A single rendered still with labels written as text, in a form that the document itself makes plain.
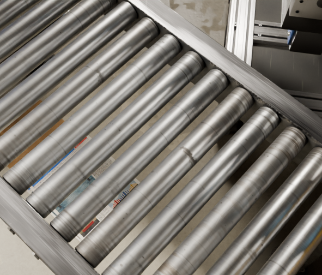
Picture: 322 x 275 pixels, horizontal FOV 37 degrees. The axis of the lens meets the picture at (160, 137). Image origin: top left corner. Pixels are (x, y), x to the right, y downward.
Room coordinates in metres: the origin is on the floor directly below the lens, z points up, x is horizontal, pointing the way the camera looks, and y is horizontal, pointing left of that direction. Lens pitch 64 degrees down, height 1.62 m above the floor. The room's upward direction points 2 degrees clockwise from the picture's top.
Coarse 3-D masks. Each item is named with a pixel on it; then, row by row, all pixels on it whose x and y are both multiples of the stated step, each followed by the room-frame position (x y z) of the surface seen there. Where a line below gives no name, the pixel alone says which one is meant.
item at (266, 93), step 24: (120, 0) 0.75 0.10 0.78; (144, 0) 0.74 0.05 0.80; (168, 24) 0.68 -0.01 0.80; (192, 24) 0.68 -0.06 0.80; (192, 48) 0.62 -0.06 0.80; (216, 48) 0.62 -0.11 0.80; (240, 72) 0.56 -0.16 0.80; (264, 96) 0.51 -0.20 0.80; (288, 96) 0.51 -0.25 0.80; (288, 120) 0.46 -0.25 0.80; (312, 120) 0.46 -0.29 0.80; (312, 144) 0.41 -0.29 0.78
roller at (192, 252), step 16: (288, 128) 0.44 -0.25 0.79; (272, 144) 0.41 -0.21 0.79; (288, 144) 0.40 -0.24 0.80; (304, 144) 0.41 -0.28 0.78; (256, 160) 0.37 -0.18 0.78; (272, 160) 0.37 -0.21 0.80; (288, 160) 0.37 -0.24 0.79; (256, 176) 0.34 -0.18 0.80; (272, 176) 0.34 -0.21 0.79; (240, 192) 0.30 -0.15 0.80; (256, 192) 0.31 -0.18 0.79; (224, 208) 0.27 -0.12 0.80; (240, 208) 0.27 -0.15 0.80; (208, 224) 0.24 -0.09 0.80; (224, 224) 0.24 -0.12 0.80; (192, 240) 0.21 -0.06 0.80; (208, 240) 0.21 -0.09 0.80; (176, 256) 0.19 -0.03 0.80; (192, 256) 0.19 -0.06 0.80; (160, 272) 0.16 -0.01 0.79; (176, 272) 0.16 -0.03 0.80; (192, 272) 0.16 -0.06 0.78
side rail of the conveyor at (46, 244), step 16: (0, 176) 0.32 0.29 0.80; (0, 192) 0.29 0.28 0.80; (16, 192) 0.29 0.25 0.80; (0, 208) 0.26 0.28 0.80; (16, 208) 0.26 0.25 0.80; (32, 208) 0.26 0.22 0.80; (16, 224) 0.23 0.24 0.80; (32, 224) 0.23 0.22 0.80; (48, 224) 0.23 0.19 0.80; (32, 240) 0.20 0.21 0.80; (48, 240) 0.20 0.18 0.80; (64, 240) 0.20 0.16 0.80; (48, 256) 0.18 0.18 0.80; (64, 256) 0.18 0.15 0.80; (80, 256) 0.18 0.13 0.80; (64, 272) 0.15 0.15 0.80; (80, 272) 0.15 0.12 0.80; (96, 272) 0.15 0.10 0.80
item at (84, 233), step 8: (88, 136) 0.79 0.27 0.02; (80, 144) 0.75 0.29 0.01; (72, 152) 0.72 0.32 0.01; (64, 160) 0.69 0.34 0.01; (112, 160) 0.70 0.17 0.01; (56, 168) 0.66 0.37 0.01; (104, 168) 0.66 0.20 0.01; (48, 176) 0.62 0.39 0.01; (96, 176) 0.63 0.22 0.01; (40, 184) 0.59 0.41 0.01; (88, 184) 0.60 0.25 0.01; (136, 184) 0.61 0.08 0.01; (80, 192) 0.57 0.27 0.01; (128, 192) 0.58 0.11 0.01; (64, 200) 0.54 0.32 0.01; (72, 200) 0.54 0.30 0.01; (112, 200) 0.55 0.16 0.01; (120, 200) 0.55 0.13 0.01; (56, 208) 0.51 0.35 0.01; (104, 208) 0.51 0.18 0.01; (112, 208) 0.52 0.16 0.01; (96, 216) 0.49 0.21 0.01; (104, 216) 0.49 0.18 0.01; (88, 224) 0.46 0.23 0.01; (96, 224) 0.46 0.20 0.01; (80, 232) 0.43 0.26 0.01; (88, 232) 0.43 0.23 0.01
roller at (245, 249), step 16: (304, 160) 0.38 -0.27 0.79; (320, 160) 0.37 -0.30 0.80; (304, 176) 0.34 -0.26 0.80; (320, 176) 0.34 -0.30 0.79; (288, 192) 0.31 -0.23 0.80; (304, 192) 0.31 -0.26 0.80; (272, 208) 0.28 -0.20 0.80; (288, 208) 0.28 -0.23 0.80; (256, 224) 0.25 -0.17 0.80; (272, 224) 0.25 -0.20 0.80; (240, 240) 0.22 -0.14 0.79; (256, 240) 0.22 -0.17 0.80; (224, 256) 0.19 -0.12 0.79; (240, 256) 0.19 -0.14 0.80; (256, 256) 0.19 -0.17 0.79; (208, 272) 0.16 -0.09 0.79; (224, 272) 0.16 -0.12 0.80; (240, 272) 0.16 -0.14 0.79
